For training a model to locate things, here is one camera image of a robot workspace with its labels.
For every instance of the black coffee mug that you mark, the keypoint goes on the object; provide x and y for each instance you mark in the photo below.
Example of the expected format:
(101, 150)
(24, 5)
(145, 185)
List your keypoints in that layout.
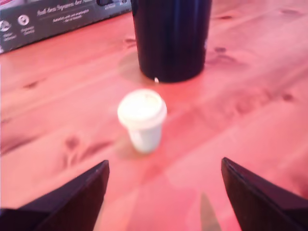
(170, 41)

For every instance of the cream coffee capsule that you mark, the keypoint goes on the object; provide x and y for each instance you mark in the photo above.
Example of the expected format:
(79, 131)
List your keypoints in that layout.
(142, 110)

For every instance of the printed cardboard can tray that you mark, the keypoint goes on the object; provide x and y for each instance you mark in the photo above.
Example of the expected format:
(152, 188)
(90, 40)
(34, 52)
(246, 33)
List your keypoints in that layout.
(60, 24)

